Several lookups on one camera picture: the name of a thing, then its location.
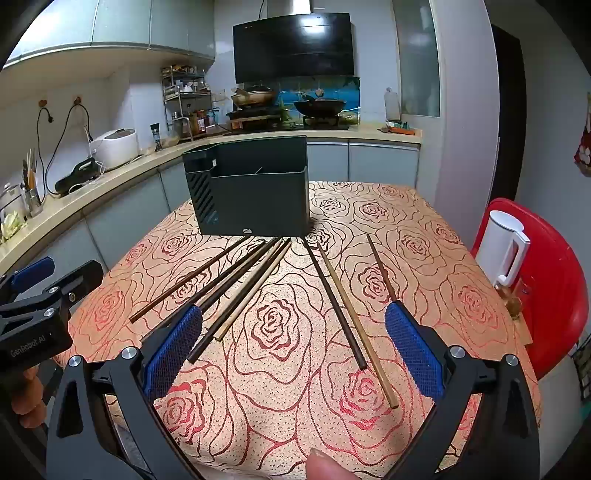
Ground dark brown chopstick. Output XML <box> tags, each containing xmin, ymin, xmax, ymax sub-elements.
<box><xmin>196</xmin><ymin>237</ymin><xmax>269</xmax><ymax>311</ymax></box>
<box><xmin>302</xmin><ymin>239</ymin><xmax>368</xmax><ymax>370</ymax></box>
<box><xmin>187</xmin><ymin>237</ymin><xmax>283</xmax><ymax>363</ymax></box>

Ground rose-printed tablecloth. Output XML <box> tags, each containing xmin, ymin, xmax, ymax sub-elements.
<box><xmin>69</xmin><ymin>181</ymin><xmax>541</xmax><ymax>480</ymax></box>

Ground white electric kettle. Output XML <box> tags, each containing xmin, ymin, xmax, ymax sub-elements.
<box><xmin>475</xmin><ymin>210</ymin><xmax>531</xmax><ymax>287</ymax></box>

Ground black range hood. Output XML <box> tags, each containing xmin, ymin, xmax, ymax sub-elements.
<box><xmin>232</xmin><ymin>0</ymin><xmax>356</xmax><ymax>85</ymax></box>

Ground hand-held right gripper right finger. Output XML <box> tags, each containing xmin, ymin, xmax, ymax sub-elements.
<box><xmin>384</xmin><ymin>300</ymin><xmax>542</xmax><ymax>480</ymax></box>

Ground red hanging cloth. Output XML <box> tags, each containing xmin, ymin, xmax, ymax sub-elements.
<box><xmin>574</xmin><ymin>92</ymin><xmax>591</xmax><ymax>178</ymax></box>

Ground metal spice rack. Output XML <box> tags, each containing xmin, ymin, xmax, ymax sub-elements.
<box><xmin>161</xmin><ymin>65</ymin><xmax>219</xmax><ymax>140</ymax></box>

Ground black wok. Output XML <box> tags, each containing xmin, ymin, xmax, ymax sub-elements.
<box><xmin>294</xmin><ymin>95</ymin><xmax>347</xmax><ymax>118</ymax></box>

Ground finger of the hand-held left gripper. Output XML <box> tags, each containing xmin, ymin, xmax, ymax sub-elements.
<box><xmin>0</xmin><ymin>257</ymin><xmax>56</xmax><ymax>296</ymax></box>
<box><xmin>28</xmin><ymin>260</ymin><xmax>105</xmax><ymax>320</ymax></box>

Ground grey upper cabinets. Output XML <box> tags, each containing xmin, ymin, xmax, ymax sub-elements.
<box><xmin>2</xmin><ymin>0</ymin><xmax>218</xmax><ymax>70</ymax></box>

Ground black power cable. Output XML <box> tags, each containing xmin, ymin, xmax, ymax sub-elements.
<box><xmin>37</xmin><ymin>99</ymin><xmax>90</xmax><ymax>191</ymax></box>

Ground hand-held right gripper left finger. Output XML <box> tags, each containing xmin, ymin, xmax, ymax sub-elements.
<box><xmin>45</xmin><ymin>302</ymin><xmax>204</xmax><ymax>480</ymax></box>

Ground person's left hand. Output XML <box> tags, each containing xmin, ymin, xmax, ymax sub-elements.
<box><xmin>11</xmin><ymin>364</ymin><xmax>47</xmax><ymax>431</ymax></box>

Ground red plastic chair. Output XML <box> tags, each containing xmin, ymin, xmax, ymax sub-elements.
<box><xmin>471</xmin><ymin>198</ymin><xmax>589</xmax><ymax>381</ymax></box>

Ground grey lower cabinets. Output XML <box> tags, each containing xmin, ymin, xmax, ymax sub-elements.
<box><xmin>0</xmin><ymin>141</ymin><xmax>423</xmax><ymax>301</ymax></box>

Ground metal pot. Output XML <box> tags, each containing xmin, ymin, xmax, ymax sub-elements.
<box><xmin>231</xmin><ymin>85</ymin><xmax>278</xmax><ymax>109</ymax></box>

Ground light wooden chopstick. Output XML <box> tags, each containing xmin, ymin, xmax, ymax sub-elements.
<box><xmin>316</xmin><ymin>243</ymin><xmax>400</xmax><ymax>410</ymax></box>
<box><xmin>215</xmin><ymin>239</ymin><xmax>293</xmax><ymax>341</ymax></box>

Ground black gas cooktop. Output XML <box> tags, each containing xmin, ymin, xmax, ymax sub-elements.
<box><xmin>302</xmin><ymin>115</ymin><xmax>362</xmax><ymax>130</ymax></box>

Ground clear plastic bottle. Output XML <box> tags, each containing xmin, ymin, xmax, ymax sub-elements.
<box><xmin>384</xmin><ymin>88</ymin><xmax>402</xmax><ymax>121</ymax></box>

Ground white rice cooker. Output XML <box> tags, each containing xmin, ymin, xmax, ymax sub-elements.
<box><xmin>90</xmin><ymin>128</ymin><xmax>139</xmax><ymax>169</ymax></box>

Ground dark green utensil holder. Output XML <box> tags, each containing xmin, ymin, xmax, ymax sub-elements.
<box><xmin>182</xmin><ymin>135</ymin><xmax>310</xmax><ymax>236</ymax></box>

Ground black induction cooker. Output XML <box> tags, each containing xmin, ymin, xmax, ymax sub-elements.
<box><xmin>226</xmin><ymin>108</ymin><xmax>282</xmax><ymax>131</ymax></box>

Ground napa cabbage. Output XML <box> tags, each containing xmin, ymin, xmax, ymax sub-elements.
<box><xmin>0</xmin><ymin>210</ymin><xmax>24</xmax><ymax>241</ymax></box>

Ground person's right hand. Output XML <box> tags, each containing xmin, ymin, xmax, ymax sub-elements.
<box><xmin>307</xmin><ymin>450</ymin><xmax>365</xmax><ymax>480</ymax></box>

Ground brown wooden chopstick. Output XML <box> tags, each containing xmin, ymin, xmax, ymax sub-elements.
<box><xmin>366</xmin><ymin>234</ymin><xmax>399</xmax><ymax>302</ymax></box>
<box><xmin>129</xmin><ymin>236</ymin><xmax>250</xmax><ymax>323</ymax></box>

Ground black countertop appliance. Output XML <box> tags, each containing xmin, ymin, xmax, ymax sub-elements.
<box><xmin>54</xmin><ymin>158</ymin><xmax>98</xmax><ymax>195</ymax></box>

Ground frosted glass window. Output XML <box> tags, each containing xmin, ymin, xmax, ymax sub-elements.
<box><xmin>392</xmin><ymin>0</ymin><xmax>441</xmax><ymax>118</ymax></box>

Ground grey cabinets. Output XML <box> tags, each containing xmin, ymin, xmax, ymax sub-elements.
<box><xmin>0</xmin><ymin>141</ymin><xmax>423</xmax><ymax>301</ymax></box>
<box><xmin>2</xmin><ymin>0</ymin><xmax>218</xmax><ymax>70</ymax></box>

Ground beige kitchen countertop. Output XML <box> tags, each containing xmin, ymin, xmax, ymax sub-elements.
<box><xmin>0</xmin><ymin>122</ymin><xmax>423</xmax><ymax>273</ymax></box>

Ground metal cup with utensils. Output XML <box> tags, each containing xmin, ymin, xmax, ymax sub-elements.
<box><xmin>21</xmin><ymin>148</ymin><xmax>44</xmax><ymax>217</ymax></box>

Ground blue picture backsplash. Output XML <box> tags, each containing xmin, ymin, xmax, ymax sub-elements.
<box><xmin>277</xmin><ymin>76</ymin><xmax>361</xmax><ymax>123</ymax></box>

